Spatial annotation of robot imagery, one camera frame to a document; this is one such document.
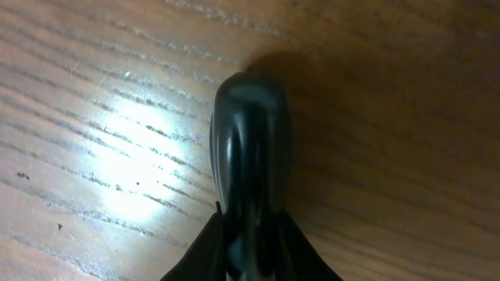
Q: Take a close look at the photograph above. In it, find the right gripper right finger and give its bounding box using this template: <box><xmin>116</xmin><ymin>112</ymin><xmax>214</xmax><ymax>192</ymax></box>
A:
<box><xmin>275</xmin><ymin>212</ymin><xmax>343</xmax><ymax>281</ymax></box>

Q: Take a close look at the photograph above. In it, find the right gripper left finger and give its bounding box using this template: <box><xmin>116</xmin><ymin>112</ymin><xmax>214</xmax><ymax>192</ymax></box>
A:
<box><xmin>160</xmin><ymin>202</ymin><xmax>227</xmax><ymax>281</ymax></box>

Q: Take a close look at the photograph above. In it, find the slim black yellow screwdriver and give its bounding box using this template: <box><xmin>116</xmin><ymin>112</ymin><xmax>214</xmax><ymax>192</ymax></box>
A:
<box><xmin>209</xmin><ymin>72</ymin><xmax>292</xmax><ymax>280</ymax></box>

